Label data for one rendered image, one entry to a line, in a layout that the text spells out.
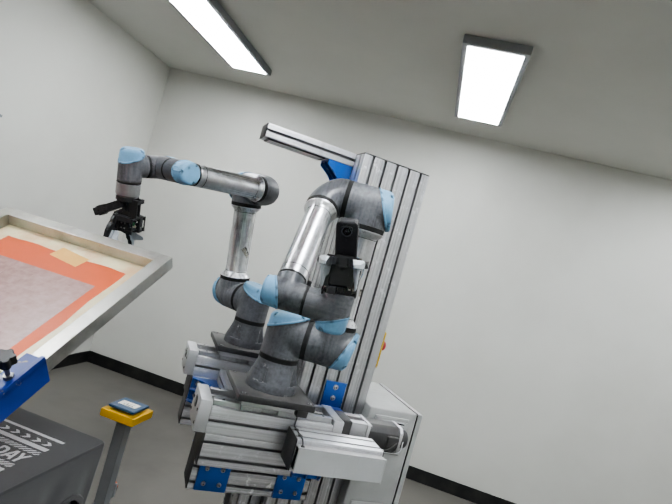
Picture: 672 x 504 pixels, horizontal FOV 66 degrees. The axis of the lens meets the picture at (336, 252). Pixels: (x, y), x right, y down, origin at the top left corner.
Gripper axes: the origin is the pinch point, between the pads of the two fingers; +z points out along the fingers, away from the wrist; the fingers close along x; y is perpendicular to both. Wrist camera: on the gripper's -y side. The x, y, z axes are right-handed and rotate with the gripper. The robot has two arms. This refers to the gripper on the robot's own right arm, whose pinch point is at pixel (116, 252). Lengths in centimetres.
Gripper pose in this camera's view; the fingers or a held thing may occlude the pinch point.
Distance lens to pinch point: 187.7
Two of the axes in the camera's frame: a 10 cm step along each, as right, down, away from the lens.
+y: 9.4, 2.7, -2.0
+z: -2.1, 9.4, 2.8
